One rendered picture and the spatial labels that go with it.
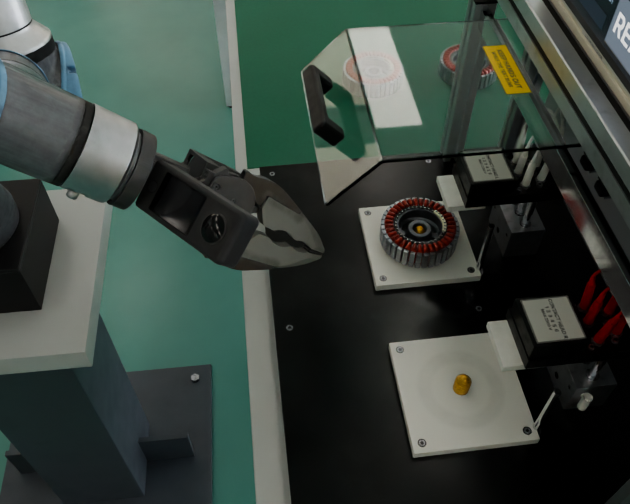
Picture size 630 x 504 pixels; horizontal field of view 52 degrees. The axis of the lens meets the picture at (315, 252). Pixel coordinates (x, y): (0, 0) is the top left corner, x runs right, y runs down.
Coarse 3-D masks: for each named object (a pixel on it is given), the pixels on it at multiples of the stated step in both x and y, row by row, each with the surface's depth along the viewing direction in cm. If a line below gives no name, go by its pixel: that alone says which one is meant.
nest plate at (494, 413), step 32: (416, 352) 83; (448, 352) 83; (480, 352) 83; (416, 384) 80; (448, 384) 80; (480, 384) 80; (512, 384) 80; (416, 416) 77; (448, 416) 77; (480, 416) 77; (512, 416) 77; (416, 448) 75; (448, 448) 75; (480, 448) 75
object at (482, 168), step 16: (464, 160) 86; (480, 160) 86; (496, 160) 86; (528, 160) 89; (448, 176) 89; (464, 176) 85; (480, 176) 84; (496, 176) 84; (512, 176) 84; (448, 192) 87; (464, 192) 85; (480, 192) 84; (496, 192) 84; (512, 192) 85; (528, 192) 85; (544, 192) 85; (560, 192) 85; (448, 208) 86; (464, 208) 86; (480, 208) 87; (528, 208) 89; (528, 224) 91
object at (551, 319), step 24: (528, 312) 70; (552, 312) 70; (576, 312) 70; (600, 312) 73; (504, 336) 73; (528, 336) 69; (552, 336) 68; (576, 336) 68; (624, 336) 71; (504, 360) 71; (528, 360) 69; (552, 360) 69; (576, 360) 70; (600, 360) 71
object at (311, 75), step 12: (312, 72) 74; (312, 84) 73; (324, 84) 76; (312, 96) 72; (312, 108) 71; (324, 108) 70; (312, 120) 70; (324, 120) 69; (324, 132) 69; (336, 132) 70; (336, 144) 71
